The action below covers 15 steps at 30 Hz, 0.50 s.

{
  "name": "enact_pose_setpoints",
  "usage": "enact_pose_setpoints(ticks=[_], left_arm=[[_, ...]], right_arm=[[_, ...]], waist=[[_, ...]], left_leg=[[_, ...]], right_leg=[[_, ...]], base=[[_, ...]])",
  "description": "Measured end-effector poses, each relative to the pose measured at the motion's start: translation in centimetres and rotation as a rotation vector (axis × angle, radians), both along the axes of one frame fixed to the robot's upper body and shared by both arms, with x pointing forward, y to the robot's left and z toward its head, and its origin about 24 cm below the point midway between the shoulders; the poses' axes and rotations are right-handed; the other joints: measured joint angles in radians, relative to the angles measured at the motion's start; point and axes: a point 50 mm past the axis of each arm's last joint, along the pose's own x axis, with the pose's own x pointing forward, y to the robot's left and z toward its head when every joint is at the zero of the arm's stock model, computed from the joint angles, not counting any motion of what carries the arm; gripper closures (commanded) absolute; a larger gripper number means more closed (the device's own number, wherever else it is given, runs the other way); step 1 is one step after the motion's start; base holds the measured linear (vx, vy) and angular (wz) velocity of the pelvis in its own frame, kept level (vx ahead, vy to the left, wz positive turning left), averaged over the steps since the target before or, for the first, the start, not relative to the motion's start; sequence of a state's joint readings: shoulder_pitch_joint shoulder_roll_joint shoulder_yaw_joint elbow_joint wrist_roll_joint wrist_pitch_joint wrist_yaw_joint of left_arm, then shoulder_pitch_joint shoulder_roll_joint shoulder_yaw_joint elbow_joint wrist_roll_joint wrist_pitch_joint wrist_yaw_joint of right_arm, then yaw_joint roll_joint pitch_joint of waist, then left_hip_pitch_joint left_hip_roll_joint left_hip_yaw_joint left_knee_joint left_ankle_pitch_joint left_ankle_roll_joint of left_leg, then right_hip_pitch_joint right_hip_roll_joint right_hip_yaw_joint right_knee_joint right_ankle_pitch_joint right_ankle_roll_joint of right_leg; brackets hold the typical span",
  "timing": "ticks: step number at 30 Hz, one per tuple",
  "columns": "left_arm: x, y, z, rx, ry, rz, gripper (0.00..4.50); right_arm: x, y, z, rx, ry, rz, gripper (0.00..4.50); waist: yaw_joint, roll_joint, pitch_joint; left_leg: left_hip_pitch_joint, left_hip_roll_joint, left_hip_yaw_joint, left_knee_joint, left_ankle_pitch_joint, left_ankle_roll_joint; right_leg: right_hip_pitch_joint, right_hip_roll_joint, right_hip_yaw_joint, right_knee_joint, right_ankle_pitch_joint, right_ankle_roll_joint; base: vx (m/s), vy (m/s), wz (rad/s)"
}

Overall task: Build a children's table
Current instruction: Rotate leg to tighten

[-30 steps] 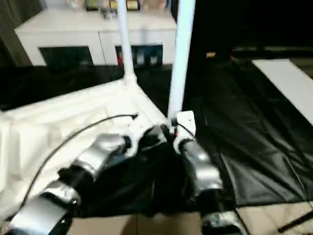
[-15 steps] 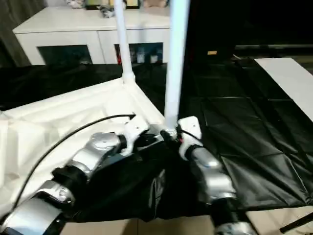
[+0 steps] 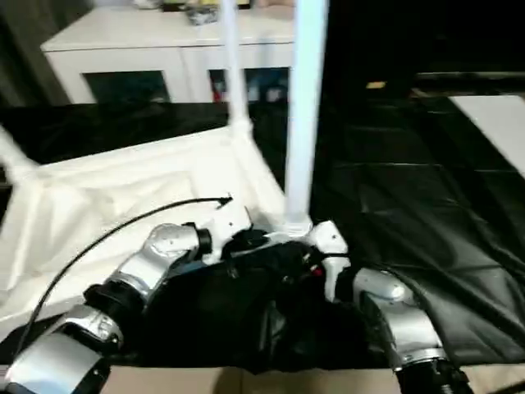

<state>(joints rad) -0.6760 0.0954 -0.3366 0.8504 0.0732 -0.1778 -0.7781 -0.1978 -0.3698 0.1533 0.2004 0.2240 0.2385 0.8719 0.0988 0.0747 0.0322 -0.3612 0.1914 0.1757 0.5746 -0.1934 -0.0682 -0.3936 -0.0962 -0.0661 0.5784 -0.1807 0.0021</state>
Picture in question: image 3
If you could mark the white plastic table leg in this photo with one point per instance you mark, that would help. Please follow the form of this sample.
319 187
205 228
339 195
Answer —
16 156
305 115
238 70

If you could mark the white plastic table top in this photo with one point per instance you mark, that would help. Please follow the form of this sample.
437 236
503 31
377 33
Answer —
102 184

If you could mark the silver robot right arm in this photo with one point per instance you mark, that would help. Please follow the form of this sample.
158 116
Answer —
406 320

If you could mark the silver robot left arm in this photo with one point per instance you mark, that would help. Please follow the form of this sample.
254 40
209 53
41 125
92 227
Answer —
135 271

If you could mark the black work mat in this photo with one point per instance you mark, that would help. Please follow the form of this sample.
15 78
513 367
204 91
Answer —
430 205

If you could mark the white mug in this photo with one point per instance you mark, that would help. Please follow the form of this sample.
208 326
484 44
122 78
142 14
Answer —
218 94
272 95

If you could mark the white blue carton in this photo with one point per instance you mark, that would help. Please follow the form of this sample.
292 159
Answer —
253 90

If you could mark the small yellow box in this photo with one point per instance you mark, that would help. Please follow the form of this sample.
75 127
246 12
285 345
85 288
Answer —
375 85

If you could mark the white cabinet with glass doors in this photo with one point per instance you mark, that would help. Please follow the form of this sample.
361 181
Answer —
123 45

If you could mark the white flat board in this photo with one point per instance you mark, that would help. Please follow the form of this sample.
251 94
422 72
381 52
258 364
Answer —
496 123

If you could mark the dark framed plaque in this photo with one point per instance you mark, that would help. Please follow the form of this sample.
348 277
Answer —
246 3

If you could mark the dark green box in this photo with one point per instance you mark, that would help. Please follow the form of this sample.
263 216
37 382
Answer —
176 5

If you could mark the grey curtain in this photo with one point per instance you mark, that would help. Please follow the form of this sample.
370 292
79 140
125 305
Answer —
24 53

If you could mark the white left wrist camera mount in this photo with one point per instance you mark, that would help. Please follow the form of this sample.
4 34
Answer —
229 221

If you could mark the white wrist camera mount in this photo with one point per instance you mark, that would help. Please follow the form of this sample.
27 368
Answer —
330 240
229 221

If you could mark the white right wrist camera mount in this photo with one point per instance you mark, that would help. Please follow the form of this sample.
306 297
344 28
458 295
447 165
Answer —
330 240

